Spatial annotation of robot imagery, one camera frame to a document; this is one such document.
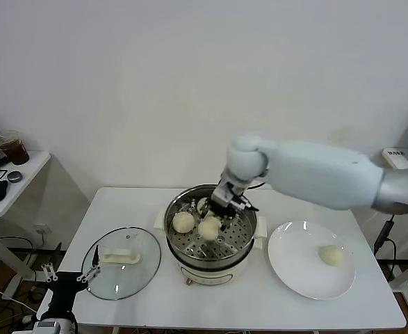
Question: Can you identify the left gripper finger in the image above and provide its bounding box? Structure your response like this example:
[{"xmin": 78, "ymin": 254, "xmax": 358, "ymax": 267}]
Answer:
[
  {"xmin": 40, "ymin": 242, "xmax": 63, "ymax": 282},
  {"xmin": 76, "ymin": 244, "xmax": 102, "ymax": 283}
]

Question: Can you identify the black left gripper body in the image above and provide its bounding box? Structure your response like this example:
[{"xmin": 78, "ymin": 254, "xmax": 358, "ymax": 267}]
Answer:
[{"xmin": 46, "ymin": 272, "xmax": 88, "ymax": 317}]

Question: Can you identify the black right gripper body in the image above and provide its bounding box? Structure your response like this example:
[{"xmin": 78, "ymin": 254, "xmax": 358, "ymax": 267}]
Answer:
[{"xmin": 206, "ymin": 194, "xmax": 249, "ymax": 218}]

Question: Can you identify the white steamed baozi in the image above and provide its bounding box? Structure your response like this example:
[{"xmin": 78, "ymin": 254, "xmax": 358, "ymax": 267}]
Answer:
[
  {"xmin": 197, "ymin": 218, "xmax": 222, "ymax": 241},
  {"xmin": 196, "ymin": 197, "xmax": 213, "ymax": 215},
  {"xmin": 318, "ymin": 244, "xmax": 345, "ymax": 267},
  {"xmin": 172, "ymin": 212, "xmax": 196, "ymax": 233}
]

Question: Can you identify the glass lid with cream handle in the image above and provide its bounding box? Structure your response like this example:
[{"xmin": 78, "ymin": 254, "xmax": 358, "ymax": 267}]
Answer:
[{"xmin": 81, "ymin": 226, "xmax": 162, "ymax": 301}]

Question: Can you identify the stainless steel steamer basket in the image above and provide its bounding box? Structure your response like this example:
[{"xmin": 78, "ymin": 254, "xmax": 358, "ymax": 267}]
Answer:
[{"xmin": 154, "ymin": 185, "xmax": 268, "ymax": 261}]

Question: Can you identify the cream electric cooker pot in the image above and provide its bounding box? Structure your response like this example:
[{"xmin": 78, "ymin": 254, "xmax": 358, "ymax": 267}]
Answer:
[{"xmin": 167, "ymin": 238, "xmax": 263, "ymax": 288}]

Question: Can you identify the white round plate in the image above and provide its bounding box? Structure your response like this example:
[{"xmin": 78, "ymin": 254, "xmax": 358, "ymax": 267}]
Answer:
[{"xmin": 267, "ymin": 221, "xmax": 357, "ymax": 301}]

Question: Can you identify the white side desk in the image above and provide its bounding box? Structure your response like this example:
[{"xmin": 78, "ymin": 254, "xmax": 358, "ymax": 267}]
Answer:
[
  {"xmin": 380, "ymin": 148, "xmax": 408, "ymax": 314},
  {"xmin": 0, "ymin": 151, "xmax": 57, "ymax": 302}
]

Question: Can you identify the plastic cup of brown drink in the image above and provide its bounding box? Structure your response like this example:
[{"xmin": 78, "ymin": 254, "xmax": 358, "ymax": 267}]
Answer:
[{"xmin": 0, "ymin": 130, "xmax": 30, "ymax": 166}]

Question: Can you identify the grey usb hub adapter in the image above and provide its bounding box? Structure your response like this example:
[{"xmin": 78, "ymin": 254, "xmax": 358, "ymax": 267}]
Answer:
[{"xmin": 373, "ymin": 220, "xmax": 395, "ymax": 255}]

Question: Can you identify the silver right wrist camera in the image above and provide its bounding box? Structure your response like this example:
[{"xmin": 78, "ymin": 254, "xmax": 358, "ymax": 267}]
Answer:
[{"xmin": 212, "ymin": 186, "xmax": 235, "ymax": 209}]

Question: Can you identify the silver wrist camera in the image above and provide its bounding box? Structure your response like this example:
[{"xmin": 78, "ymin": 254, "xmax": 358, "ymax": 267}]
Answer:
[
  {"xmin": 33, "ymin": 319, "xmax": 78, "ymax": 334},
  {"xmin": 212, "ymin": 186, "xmax": 235, "ymax": 209}
]

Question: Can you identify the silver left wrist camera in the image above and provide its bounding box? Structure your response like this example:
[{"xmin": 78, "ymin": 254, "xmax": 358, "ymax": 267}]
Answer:
[{"xmin": 33, "ymin": 319, "xmax": 78, "ymax": 334}]

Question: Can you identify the white wall socket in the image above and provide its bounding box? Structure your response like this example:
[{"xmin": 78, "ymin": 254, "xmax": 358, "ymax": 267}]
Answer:
[{"xmin": 35, "ymin": 224, "xmax": 51, "ymax": 244}]

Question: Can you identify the black looped floor cable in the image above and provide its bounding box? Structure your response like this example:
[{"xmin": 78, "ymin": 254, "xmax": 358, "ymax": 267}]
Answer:
[{"xmin": 0, "ymin": 236, "xmax": 38, "ymax": 283}]

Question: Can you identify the black cable out of hub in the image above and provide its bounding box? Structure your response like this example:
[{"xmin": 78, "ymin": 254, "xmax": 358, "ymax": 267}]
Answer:
[{"xmin": 373, "ymin": 239, "xmax": 399, "ymax": 283}]

